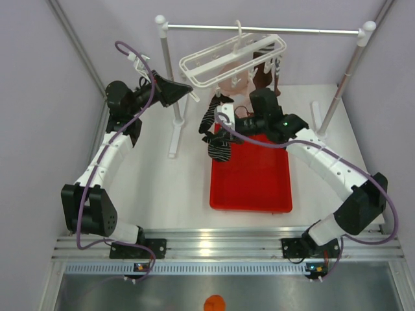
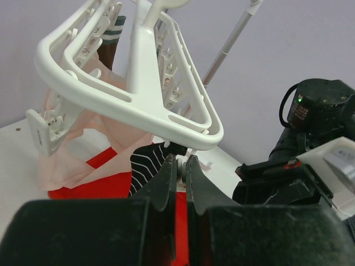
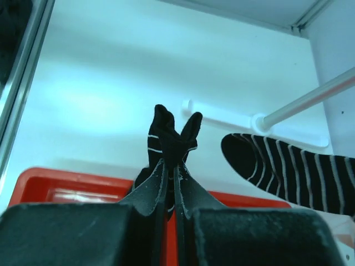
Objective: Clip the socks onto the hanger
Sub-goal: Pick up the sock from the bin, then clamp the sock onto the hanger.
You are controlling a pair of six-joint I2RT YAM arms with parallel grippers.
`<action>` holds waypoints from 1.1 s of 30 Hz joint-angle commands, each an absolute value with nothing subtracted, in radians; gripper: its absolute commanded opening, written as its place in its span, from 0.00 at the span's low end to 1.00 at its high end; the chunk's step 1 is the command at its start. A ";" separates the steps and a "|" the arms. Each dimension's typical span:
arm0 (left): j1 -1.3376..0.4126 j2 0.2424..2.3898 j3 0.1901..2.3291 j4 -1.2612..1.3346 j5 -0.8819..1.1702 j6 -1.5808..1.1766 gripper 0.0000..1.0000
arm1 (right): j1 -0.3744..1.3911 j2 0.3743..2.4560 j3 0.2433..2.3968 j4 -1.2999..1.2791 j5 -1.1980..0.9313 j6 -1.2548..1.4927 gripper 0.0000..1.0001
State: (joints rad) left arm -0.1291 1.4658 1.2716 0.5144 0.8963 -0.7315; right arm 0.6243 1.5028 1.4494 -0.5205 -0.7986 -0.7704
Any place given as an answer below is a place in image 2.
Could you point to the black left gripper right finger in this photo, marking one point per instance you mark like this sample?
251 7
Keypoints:
222 232

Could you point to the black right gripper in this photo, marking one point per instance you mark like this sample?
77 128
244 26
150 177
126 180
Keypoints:
280 183

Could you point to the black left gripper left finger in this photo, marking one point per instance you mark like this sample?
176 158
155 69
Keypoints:
139 230

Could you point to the black striped sock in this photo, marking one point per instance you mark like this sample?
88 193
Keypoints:
146 162

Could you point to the pale pink sock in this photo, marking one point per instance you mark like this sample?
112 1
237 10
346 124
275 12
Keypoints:
91 134

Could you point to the white clip sock hanger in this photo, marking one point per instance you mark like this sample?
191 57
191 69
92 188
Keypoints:
162 94

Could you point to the brown sock striped cuff long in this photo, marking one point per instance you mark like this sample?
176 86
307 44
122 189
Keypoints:
110 39

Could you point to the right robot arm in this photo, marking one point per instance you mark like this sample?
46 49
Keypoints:
312 112

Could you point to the red plastic tray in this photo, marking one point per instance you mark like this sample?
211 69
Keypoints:
117 186

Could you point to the white drying rack frame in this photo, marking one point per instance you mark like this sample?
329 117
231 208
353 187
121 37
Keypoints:
249 12

